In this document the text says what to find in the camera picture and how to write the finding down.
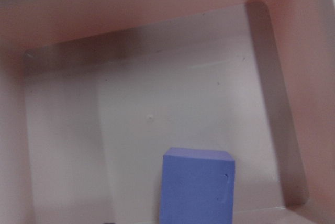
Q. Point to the purple foam block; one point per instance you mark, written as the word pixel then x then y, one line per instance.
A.
pixel 197 186

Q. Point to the pink plastic bin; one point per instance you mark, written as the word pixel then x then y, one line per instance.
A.
pixel 94 92

